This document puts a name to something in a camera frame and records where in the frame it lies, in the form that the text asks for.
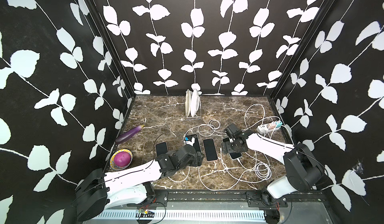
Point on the white power strip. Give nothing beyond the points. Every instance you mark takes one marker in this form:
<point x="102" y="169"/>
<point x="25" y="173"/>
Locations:
<point x="269" y="127"/>

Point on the white plate rear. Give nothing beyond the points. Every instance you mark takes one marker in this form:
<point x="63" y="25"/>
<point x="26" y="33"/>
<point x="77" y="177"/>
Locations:
<point x="188" y="102"/>

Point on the purple ball in bowl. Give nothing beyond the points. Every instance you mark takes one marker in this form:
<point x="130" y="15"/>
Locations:
<point x="122" y="159"/>

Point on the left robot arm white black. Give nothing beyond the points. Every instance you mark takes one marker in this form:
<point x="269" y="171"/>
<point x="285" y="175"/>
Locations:
<point x="100" y="191"/>

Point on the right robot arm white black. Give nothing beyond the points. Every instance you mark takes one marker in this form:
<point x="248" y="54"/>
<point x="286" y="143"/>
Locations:
<point x="303" y="171"/>

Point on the purple eggplant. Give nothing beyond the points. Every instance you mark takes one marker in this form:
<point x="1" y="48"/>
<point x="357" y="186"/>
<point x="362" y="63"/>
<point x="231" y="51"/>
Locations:
<point x="129" y="134"/>

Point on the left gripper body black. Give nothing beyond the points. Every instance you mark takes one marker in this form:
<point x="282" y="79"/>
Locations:
<point x="195" y="160"/>

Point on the colourful bowl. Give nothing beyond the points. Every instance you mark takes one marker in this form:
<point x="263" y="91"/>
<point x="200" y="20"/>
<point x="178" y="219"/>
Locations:
<point x="112" y="164"/>

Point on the white plate front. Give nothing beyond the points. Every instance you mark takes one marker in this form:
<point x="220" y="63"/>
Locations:
<point x="194" y="103"/>

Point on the clear plate rack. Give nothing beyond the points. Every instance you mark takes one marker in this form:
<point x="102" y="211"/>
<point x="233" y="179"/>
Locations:
<point x="197" y="116"/>

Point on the white perforated cable duct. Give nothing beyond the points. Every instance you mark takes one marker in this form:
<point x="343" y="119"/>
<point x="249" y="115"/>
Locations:
<point x="185" y="215"/>

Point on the white plate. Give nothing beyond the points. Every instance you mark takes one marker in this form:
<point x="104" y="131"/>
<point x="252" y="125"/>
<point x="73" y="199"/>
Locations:
<point x="188" y="102"/>
<point x="194" y="103"/>

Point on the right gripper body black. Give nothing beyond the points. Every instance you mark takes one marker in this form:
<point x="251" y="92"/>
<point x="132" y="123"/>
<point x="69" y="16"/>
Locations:
<point x="230" y="146"/>

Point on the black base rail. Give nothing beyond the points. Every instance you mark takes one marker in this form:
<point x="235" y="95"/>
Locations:
<point x="252" y="199"/>

